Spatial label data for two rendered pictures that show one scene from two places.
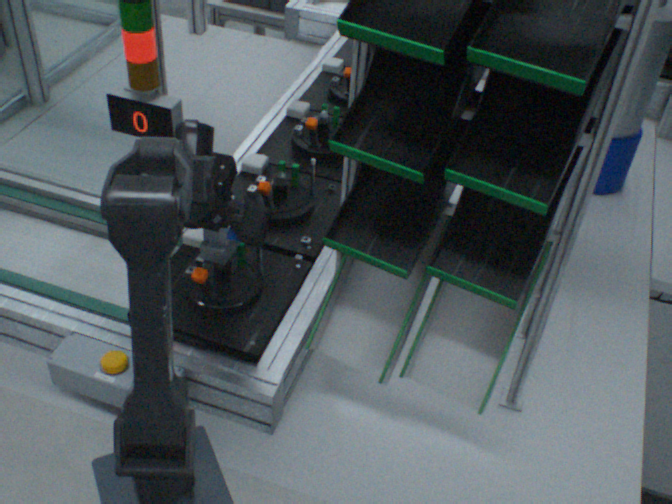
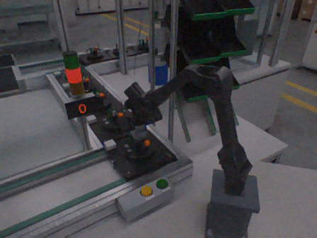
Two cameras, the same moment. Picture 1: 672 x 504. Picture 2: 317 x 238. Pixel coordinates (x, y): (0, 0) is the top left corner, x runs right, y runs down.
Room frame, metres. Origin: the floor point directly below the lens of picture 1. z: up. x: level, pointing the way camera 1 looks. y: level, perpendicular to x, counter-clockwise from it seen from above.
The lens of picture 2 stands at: (0.29, 0.78, 1.69)
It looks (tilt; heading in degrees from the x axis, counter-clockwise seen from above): 33 degrees down; 312
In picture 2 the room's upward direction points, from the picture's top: straight up
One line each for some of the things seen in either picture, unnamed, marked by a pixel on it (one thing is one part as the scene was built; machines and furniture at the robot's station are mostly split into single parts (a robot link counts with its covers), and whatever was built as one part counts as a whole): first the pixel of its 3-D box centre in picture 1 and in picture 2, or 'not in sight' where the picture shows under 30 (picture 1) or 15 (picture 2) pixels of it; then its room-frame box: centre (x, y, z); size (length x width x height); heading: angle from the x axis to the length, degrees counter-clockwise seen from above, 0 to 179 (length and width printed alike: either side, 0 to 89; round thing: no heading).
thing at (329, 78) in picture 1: (357, 77); (84, 83); (1.64, -0.02, 1.01); 0.24 x 0.24 x 0.13; 74
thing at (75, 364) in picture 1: (117, 376); (146, 197); (0.74, 0.33, 0.93); 0.21 x 0.07 x 0.06; 74
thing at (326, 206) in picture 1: (280, 187); (114, 117); (1.17, 0.12, 1.01); 0.24 x 0.24 x 0.13; 74
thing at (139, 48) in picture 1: (139, 42); (73, 74); (1.09, 0.34, 1.33); 0.05 x 0.05 x 0.05
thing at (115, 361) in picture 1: (114, 363); (146, 191); (0.74, 0.33, 0.96); 0.04 x 0.04 x 0.02
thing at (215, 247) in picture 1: (222, 230); (136, 127); (0.93, 0.19, 1.09); 0.08 x 0.04 x 0.07; 164
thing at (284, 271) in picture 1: (223, 290); (139, 151); (0.93, 0.19, 0.96); 0.24 x 0.24 x 0.02; 74
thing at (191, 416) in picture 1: (152, 442); (237, 167); (0.48, 0.19, 1.15); 0.09 x 0.07 x 0.06; 94
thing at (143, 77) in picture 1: (142, 70); (76, 86); (1.09, 0.34, 1.28); 0.05 x 0.05 x 0.05
